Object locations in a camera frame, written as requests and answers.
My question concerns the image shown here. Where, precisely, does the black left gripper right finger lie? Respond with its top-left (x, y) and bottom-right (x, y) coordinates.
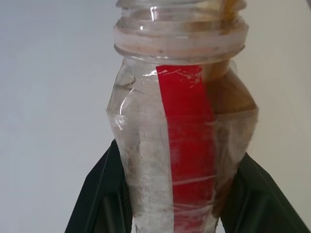
top-left (218, 151), bottom-right (311, 233)

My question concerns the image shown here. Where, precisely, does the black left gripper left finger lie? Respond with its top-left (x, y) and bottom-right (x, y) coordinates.
top-left (64, 139), bottom-right (135, 233)

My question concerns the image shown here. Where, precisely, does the clear bottle with red tape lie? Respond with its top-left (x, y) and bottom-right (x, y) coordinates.
top-left (104, 0), bottom-right (259, 233)

